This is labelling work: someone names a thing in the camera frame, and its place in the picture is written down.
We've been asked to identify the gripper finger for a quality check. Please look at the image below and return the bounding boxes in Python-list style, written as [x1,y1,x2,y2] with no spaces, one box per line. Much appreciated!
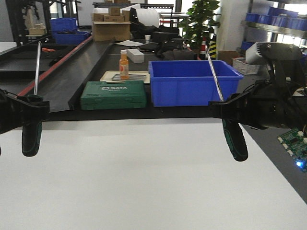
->
[0,89,50,134]

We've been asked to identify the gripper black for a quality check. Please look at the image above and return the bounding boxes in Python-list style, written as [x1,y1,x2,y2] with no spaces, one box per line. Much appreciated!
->
[208,80,307,130]

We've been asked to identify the green black screwdriver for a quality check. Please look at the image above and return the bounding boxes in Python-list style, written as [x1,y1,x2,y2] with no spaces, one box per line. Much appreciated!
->
[22,41,43,157]
[205,48,248,162]

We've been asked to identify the beige plastic tray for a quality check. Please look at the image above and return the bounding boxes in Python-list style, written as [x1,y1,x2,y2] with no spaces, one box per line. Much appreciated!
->
[100,70,150,84]

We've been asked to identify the small metal tray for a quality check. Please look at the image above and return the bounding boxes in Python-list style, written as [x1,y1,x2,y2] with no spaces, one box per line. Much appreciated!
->
[111,74,147,81]

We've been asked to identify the white mesh basket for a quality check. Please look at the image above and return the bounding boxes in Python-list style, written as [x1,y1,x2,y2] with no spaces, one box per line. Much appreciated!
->
[232,57,260,75]

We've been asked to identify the brown cardboard box floor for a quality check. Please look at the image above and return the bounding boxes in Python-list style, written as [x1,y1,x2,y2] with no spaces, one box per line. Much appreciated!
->
[218,50,240,66]

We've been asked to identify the large blue plastic bin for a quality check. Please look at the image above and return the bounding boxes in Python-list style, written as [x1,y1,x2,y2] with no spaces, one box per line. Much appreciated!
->
[148,60,244,107]

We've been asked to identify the green circuit board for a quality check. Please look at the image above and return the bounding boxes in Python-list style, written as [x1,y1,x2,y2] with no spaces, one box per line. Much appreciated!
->
[277,128,307,173]

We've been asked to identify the black bag on table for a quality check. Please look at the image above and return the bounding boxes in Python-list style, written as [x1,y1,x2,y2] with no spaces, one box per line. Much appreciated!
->
[154,40,197,60]

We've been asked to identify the green potted plant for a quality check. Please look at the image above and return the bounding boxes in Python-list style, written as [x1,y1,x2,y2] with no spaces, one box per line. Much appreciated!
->
[178,0,220,49]

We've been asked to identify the blue crate lower left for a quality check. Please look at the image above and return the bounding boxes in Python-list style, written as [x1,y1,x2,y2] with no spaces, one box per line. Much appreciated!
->
[53,31,91,45]

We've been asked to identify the blue crate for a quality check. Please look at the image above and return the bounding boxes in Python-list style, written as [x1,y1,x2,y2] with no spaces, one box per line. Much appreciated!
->
[53,31,91,45]
[49,18,78,32]

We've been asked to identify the blue crate upper left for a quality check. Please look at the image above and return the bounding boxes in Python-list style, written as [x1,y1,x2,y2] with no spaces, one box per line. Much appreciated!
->
[49,18,78,32]

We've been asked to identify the green SATA tool case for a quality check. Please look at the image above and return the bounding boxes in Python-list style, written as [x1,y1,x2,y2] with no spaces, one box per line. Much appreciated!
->
[80,80,147,110]

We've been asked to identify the white rectangular box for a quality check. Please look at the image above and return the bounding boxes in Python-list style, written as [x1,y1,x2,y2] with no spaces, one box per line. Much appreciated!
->
[126,49,144,63]

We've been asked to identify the white paper cup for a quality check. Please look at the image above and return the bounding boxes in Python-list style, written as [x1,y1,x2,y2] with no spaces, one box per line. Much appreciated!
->
[145,35,151,43]

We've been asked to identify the large open cardboard box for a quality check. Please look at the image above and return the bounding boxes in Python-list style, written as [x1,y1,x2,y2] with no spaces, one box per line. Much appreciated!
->
[92,21,130,42]

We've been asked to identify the orange juice bottle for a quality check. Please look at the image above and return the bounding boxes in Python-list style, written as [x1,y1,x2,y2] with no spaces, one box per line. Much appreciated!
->
[119,50,129,80]

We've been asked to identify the long black metal rail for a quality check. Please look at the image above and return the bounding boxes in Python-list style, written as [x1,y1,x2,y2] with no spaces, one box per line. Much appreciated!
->
[18,35,116,111]

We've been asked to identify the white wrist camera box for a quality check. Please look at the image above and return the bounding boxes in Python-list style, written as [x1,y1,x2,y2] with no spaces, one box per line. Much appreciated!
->
[245,42,272,65]

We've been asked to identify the orange handled tool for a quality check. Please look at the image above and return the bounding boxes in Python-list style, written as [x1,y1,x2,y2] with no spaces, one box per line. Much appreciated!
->
[42,47,56,52]

